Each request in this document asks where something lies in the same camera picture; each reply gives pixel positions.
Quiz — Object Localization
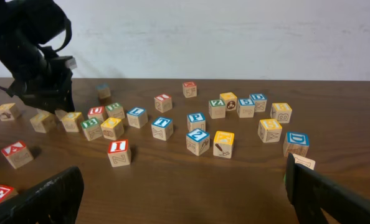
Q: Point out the blue D block upper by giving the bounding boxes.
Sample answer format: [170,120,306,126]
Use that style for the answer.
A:
[249,93,267,113]

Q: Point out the yellow block far right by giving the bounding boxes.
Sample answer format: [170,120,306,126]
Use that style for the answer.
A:
[270,103,292,124]

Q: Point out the yellow block top right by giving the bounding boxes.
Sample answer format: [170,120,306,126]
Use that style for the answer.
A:
[220,92,238,111]

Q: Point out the green Z block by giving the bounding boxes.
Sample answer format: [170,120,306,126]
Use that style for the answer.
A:
[208,99,225,119]

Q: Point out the yellow block right middle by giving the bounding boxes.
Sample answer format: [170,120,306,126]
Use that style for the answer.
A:
[257,119,282,143]

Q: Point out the red I block upper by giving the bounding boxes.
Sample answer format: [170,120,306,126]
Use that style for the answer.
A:
[154,94,173,113]

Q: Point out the blue D block lower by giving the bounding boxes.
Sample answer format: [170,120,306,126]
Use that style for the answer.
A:
[283,132,310,157]

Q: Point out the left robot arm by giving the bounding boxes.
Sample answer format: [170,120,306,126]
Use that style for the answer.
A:
[0,0,76,113]

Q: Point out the red I block lower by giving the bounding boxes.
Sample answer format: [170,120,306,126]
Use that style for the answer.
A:
[108,139,131,167]

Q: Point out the green B block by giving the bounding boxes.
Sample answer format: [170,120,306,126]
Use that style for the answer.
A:
[80,118,103,141]

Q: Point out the blue P block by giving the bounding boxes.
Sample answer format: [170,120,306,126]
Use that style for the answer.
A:
[187,113,206,132]

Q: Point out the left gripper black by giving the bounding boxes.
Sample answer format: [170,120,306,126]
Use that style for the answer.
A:
[6,56,75,113]

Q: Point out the red i block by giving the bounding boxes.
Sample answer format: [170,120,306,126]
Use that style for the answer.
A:
[154,94,173,113]
[108,139,131,167]

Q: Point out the blue 5 block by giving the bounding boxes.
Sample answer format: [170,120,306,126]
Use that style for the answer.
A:
[237,98,255,118]

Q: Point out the yellow block beside B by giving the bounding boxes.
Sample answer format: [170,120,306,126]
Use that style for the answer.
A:
[100,118,125,140]

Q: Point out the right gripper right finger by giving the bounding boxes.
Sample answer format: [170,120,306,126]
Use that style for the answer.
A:
[285,153,370,223]

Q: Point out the red A block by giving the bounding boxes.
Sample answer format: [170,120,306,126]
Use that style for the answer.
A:
[1,141,34,169]

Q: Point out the blue X block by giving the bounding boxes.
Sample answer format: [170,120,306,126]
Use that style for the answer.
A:
[96,83,111,100]

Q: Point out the yellow block beside U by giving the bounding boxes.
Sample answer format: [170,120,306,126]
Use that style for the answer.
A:
[30,113,56,133]

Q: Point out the white green block right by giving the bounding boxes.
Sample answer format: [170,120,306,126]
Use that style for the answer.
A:
[293,154,316,170]

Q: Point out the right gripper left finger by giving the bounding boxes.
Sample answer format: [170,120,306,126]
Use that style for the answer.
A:
[0,166,84,224]

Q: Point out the blue 2 block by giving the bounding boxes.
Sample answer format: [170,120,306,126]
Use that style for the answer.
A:
[186,128,210,156]

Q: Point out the red block top right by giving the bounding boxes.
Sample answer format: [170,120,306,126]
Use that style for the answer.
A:
[183,82,197,98]

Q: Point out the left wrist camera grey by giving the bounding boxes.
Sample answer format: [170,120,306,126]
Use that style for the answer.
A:
[65,57,77,70]

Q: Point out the yellow block beside 2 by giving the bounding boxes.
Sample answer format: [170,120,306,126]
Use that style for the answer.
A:
[213,131,234,159]

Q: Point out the yellow block far left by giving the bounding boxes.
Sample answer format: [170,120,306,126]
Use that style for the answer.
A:
[0,103,21,121]

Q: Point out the green R block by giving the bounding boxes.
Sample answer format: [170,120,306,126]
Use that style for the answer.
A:
[105,103,125,119]

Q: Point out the blue T block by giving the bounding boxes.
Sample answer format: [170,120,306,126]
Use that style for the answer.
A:
[151,117,174,141]

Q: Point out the blue d block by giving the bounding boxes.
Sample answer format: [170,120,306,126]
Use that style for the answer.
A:
[249,93,267,113]
[283,132,310,157]

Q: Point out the blue L block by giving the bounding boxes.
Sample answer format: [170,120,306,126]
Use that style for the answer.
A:
[127,107,148,128]

